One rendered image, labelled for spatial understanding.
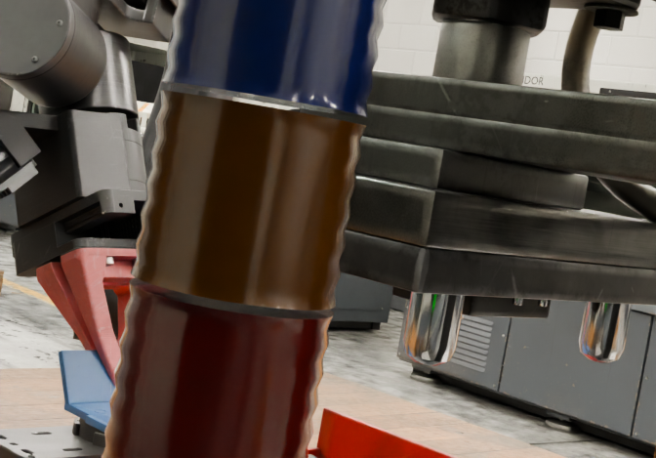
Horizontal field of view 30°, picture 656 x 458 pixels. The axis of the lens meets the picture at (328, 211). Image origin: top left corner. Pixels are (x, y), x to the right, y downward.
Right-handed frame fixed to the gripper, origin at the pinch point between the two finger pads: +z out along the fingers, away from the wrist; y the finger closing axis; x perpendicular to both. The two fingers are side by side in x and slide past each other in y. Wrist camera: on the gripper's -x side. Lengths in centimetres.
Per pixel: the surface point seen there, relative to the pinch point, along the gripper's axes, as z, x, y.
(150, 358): 5.6, -27.5, 40.1
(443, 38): -8.7, -2.3, 28.4
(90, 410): 2.2, -3.3, 1.6
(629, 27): -256, 662, -326
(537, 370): -33, 452, -299
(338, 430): 4.1, 23.2, -7.0
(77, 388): 0.8, -3.1, 0.4
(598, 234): 0.0, 2.5, 30.6
